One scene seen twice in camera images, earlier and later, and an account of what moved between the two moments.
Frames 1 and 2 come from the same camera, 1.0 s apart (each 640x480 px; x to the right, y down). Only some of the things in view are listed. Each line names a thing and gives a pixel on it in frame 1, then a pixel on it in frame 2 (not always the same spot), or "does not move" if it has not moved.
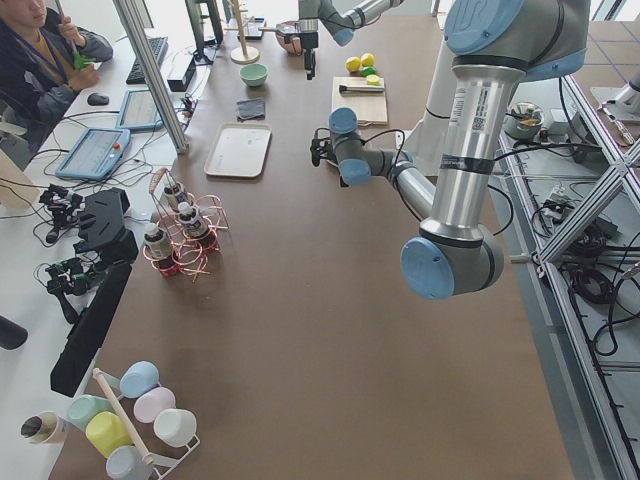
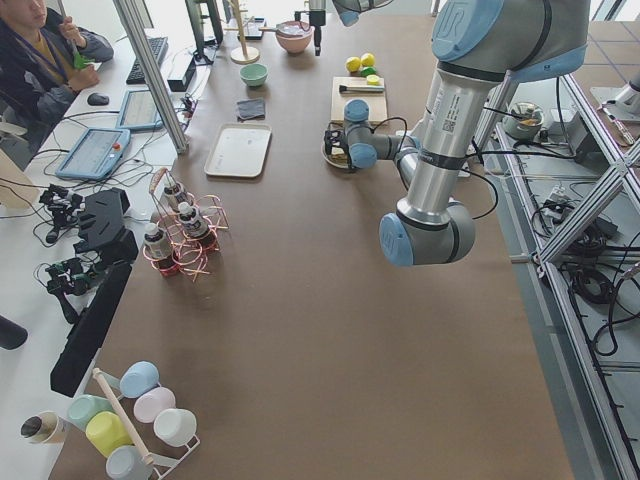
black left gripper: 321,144 -> 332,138
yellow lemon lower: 367,59 does not move
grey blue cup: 127,463 does not move
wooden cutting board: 371,110 does not move
